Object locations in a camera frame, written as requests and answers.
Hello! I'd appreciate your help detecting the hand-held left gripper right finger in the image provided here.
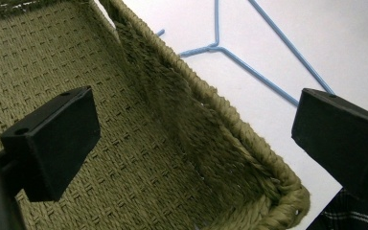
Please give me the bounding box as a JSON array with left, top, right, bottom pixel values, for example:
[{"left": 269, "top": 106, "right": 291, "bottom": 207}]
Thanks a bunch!
[{"left": 290, "top": 87, "right": 368, "bottom": 201}]

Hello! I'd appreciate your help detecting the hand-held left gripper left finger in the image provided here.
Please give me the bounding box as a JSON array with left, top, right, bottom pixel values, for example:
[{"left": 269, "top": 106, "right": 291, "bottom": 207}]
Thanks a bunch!
[{"left": 0, "top": 85, "right": 102, "bottom": 203}]

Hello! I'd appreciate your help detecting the dark plaid cloth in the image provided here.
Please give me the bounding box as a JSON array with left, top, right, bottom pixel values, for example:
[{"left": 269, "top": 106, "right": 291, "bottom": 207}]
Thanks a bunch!
[{"left": 306, "top": 187, "right": 368, "bottom": 230}]

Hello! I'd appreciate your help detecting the olive woven rope basket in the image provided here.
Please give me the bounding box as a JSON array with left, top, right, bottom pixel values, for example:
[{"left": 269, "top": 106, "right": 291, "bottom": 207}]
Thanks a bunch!
[{"left": 0, "top": 0, "right": 311, "bottom": 230}]

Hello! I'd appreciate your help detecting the blue wire clothes hanger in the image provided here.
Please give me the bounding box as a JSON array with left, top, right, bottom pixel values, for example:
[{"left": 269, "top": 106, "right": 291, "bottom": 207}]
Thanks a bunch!
[{"left": 155, "top": 0, "right": 335, "bottom": 107}]

